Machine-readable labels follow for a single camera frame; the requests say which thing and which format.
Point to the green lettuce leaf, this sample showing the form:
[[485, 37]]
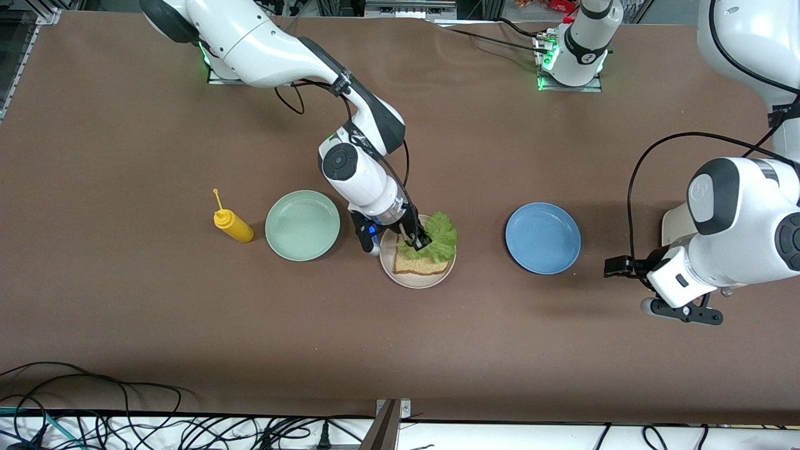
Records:
[[442, 234]]

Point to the brown bread slice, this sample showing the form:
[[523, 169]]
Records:
[[425, 267]]

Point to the white toaster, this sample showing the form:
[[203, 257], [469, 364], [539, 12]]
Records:
[[675, 228]]

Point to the red yellow packets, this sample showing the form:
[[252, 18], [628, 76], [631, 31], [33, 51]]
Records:
[[547, 5]]

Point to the aluminium profile rail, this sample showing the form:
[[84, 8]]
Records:
[[31, 62]]

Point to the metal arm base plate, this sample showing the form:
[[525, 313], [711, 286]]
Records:
[[212, 78], [597, 84]]

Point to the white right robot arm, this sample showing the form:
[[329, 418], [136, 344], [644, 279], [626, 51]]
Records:
[[262, 44]]

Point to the beige plate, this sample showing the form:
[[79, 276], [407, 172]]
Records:
[[419, 281]]

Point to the black power plug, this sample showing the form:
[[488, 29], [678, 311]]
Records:
[[324, 437]]

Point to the blue plate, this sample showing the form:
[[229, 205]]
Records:
[[542, 237]]

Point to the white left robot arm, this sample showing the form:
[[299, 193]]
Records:
[[744, 237]]

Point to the mint green plate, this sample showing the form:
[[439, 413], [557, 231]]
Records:
[[303, 225]]

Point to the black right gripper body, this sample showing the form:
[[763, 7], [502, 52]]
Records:
[[409, 224]]

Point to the yellow mustard squeeze bottle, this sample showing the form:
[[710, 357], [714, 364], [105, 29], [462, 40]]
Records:
[[234, 226]]

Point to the grey metal rack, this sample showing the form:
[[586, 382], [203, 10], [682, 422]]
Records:
[[409, 7]]

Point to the metal table bracket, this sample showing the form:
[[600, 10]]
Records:
[[387, 425]]

